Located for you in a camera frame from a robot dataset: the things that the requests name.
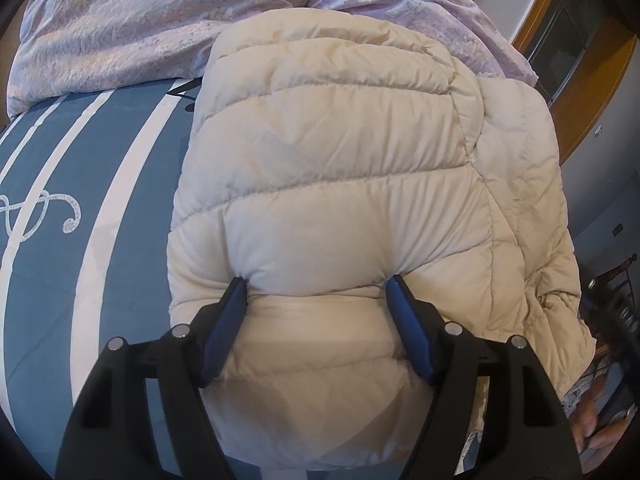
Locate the person's right hand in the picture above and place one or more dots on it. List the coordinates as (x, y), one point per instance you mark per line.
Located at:
(587, 422)

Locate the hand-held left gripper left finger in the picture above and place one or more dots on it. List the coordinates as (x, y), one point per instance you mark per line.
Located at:
(220, 335)

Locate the wooden window frame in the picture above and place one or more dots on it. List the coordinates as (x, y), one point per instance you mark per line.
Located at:
(605, 85)

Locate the cream puffer jacket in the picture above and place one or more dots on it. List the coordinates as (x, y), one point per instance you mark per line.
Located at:
(340, 160)

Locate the blue white striped bed sheet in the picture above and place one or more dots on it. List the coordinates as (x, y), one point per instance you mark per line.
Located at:
(125, 220)

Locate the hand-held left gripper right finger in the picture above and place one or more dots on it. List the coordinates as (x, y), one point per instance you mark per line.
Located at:
(412, 332)

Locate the lilac floral duvet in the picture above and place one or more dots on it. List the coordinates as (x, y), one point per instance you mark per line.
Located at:
(125, 25)

